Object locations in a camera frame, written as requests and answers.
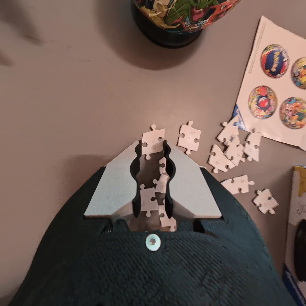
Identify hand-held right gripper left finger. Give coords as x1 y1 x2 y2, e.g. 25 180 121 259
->
84 140 142 227

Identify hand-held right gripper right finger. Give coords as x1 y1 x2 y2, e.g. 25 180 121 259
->
163 141 222 227

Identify pile of puzzle pieces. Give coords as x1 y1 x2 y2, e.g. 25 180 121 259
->
140 121 279 232

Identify single colourful jigsaw piece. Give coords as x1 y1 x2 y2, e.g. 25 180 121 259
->
142 124 166 160

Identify colourful half-built puzzle ball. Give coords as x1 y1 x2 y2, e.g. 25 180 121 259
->
133 0 242 33

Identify blue cardboard puzzle box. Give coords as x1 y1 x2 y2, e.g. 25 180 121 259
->
282 165 306 306

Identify white printed paper leaflet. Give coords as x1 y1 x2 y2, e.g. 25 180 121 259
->
231 15 306 151

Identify black round ball stand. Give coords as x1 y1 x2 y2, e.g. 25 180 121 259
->
131 10 204 49

